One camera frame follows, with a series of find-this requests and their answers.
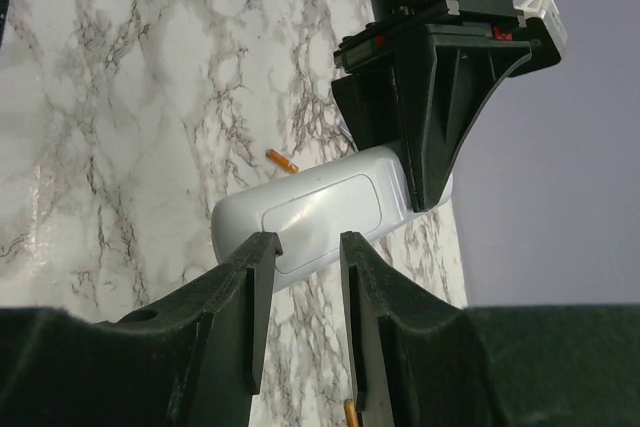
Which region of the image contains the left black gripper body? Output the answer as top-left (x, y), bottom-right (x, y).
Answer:
top-left (333, 0), bottom-right (564, 78)

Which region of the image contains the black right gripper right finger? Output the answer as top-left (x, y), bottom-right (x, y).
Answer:
top-left (340, 232), bottom-right (639, 426)

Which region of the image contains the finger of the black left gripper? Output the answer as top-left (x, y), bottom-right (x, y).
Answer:
top-left (332, 69), bottom-right (405, 152)
top-left (392, 27), bottom-right (531, 212)

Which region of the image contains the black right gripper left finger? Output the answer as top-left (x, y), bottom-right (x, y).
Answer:
top-left (1, 232), bottom-right (282, 426)

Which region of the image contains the white remote control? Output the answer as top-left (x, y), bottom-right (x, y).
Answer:
top-left (210, 144), bottom-right (454, 293)

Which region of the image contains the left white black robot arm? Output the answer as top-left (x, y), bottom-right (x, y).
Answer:
top-left (332, 0), bottom-right (567, 212)

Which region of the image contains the orange AA battery near box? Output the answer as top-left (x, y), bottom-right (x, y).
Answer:
top-left (344, 399), bottom-right (360, 427)

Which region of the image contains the orange battery mid table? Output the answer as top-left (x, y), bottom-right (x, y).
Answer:
top-left (265, 149), bottom-right (299, 174)

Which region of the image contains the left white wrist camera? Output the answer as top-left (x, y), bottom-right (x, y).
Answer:
top-left (513, 0), bottom-right (568, 56)

